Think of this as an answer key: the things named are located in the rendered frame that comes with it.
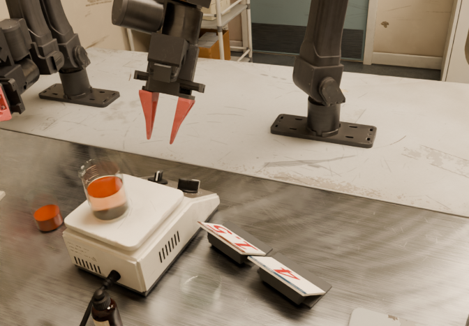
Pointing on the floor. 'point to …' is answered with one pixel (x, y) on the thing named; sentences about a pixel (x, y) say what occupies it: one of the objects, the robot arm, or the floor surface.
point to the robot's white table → (139, 58)
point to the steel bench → (392, 228)
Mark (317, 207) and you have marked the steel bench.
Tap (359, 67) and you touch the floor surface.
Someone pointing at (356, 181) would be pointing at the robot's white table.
